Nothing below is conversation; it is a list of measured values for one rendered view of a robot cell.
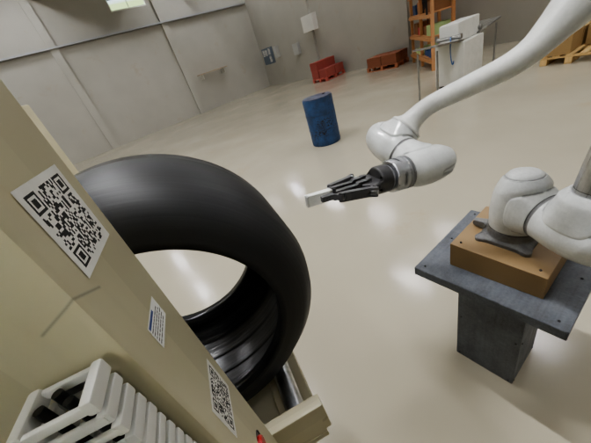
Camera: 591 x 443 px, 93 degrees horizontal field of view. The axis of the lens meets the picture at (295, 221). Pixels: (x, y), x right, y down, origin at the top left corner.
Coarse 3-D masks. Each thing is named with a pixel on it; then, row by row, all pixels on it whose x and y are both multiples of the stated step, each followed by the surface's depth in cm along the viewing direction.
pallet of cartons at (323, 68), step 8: (328, 56) 1226; (312, 64) 1167; (320, 64) 1169; (328, 64) 1198; (336, 64) 1171; (312, 72) 1190; (320, 72) 1162; (328, 72) 1152; (336, 72) 1181; (344, 72) 1211; (320, 80) 1180; (328, 80) 1160
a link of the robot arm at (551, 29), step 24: (552, 0) 65; (576, 0) 61; (552, 24) 63; (576, 24) 63; (528, 48) 66; (552, 48) 66; (480, 72) 72; (504, 72) 69; (432, 96) 80; (456, 96) 77; (408, 120) 83; (384, 144) 83
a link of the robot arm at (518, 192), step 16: (512, 176) 92; (528, 176) 89; (544, 176) 88; (496, 192) 97; (512, 192) 91; (528, 192) 88; (544, 192) 87; (496, 208) 98; (512, 208) 92; (528, 208) 88; (496, 224) 101; (512, 224) 95
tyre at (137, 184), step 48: (96, 192) 40; (144, 192) 41; (192, 192) 44; (240, 192) 50; (144, 240) 40; (192, 240) 43; (240, 240) 46; (288, 240) 54; (240, 288) 85; (288, 288) 54; (240, 336) 83; (288, 336) 60; (240, 384) 62
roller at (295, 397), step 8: (288, 368) 71; (280, 376) 69; (288, 376) 68; (280, 384) 67; (288, 384) 66; (280, 392) 67; (288, 392) 65; (296, 392) 65; (288, 400) 63; (296, 400) 63; (288, 408) 62
